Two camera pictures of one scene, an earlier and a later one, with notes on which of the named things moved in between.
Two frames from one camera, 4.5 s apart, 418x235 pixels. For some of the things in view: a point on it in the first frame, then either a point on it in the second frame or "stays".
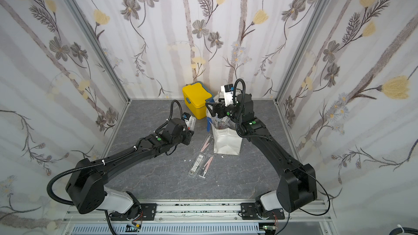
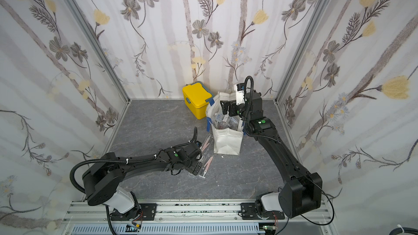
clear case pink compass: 206,166 stays
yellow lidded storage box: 196,96 stays
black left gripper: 189,134 → 194,169
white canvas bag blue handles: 227,140 stays
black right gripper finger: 215,109 → 225,104
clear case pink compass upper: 206,143 stays
